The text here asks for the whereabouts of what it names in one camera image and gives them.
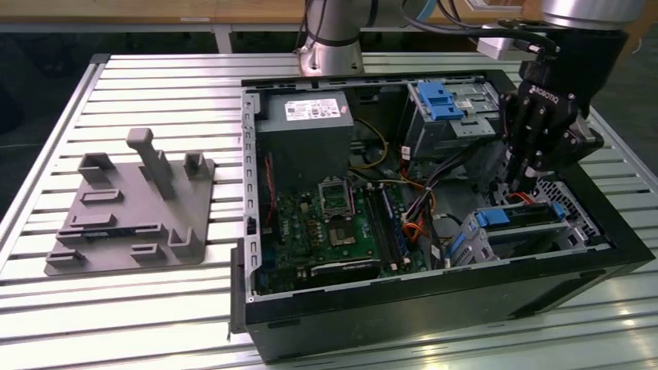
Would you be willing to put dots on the grey power supply unit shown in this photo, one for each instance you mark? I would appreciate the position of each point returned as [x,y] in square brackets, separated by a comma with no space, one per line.
[303,154]

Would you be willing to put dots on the grey parts rack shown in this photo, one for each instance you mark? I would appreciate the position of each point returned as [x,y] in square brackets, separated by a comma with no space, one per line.
[139,216]

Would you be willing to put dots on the white-clipped black RAM slot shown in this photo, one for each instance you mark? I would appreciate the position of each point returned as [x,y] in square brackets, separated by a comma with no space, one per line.
[380,226]
[394,223]

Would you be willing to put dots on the silver drive cage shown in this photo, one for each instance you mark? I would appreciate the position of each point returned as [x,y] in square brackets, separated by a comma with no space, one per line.
[462,131]

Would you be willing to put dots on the silver metal disk bay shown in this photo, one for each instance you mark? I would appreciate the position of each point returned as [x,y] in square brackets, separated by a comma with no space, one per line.
[525,239]

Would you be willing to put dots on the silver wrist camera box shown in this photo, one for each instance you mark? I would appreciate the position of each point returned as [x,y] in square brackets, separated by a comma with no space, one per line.
[495,48]

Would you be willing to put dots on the black PC case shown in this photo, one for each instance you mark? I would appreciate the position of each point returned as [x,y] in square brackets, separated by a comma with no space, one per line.
[411,320]

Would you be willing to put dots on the green motherboard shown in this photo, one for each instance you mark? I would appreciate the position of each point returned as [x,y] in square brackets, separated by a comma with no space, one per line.
[303,231]

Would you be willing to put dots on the blue drive cage latch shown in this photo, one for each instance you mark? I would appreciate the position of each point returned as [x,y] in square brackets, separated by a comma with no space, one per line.
[436,100]

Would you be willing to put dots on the black CPU socket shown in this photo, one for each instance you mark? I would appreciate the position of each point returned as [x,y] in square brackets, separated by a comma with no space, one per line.
[343,236]

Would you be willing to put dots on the black graphics card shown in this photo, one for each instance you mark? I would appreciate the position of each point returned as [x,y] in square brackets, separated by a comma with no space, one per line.
[344,271]

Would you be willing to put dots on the wooden workbench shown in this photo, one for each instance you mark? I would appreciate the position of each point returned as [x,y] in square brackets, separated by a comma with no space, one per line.
[153,9]

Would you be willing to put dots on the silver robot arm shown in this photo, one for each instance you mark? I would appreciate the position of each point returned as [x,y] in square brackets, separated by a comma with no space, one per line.
[334,38]

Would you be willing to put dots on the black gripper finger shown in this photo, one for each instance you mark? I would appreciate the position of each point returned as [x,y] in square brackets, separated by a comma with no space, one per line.
[525,135]
[581,148]

